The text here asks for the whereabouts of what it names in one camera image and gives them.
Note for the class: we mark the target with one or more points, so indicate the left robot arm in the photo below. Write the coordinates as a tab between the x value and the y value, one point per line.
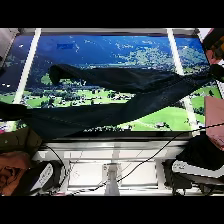
45	176

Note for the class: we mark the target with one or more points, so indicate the pink garment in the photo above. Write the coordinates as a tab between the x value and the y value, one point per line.
215	121

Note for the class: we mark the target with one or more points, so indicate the silver frame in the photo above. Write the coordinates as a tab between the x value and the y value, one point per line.
113	146

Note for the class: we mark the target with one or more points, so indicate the dark blue jeans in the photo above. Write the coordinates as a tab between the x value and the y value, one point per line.
100	118

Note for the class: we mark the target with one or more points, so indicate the olive garment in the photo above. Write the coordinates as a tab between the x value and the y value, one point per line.
18	140

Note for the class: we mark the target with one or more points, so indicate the red checked garment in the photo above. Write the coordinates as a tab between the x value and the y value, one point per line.
215	45

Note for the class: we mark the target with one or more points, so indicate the brown garment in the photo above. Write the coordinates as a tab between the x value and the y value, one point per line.
13	171

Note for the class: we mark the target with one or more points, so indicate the black garment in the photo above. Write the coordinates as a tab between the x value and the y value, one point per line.
203	148

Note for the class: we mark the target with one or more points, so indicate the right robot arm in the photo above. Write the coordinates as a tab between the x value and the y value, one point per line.
196	170

